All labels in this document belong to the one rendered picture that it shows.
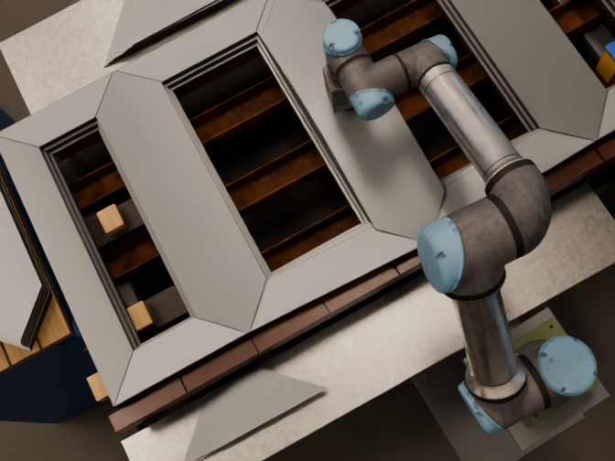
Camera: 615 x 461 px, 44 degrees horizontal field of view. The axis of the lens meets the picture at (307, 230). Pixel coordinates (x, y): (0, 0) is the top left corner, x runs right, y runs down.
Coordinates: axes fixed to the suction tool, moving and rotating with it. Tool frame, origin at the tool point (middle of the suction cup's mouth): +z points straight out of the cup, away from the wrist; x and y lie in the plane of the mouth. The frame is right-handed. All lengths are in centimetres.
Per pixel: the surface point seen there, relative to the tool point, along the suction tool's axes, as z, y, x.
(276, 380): 19, 35, 53
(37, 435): 91, 124, 38
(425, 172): 2.2, -11.4, 20.5
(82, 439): 91, 110, 43
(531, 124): 6.1, -38.9, 16.1
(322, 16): 2.4, -1.5, -25.6
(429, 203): 3.5, -10.1, 27.4
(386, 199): 2.4, -1.2, 23.9
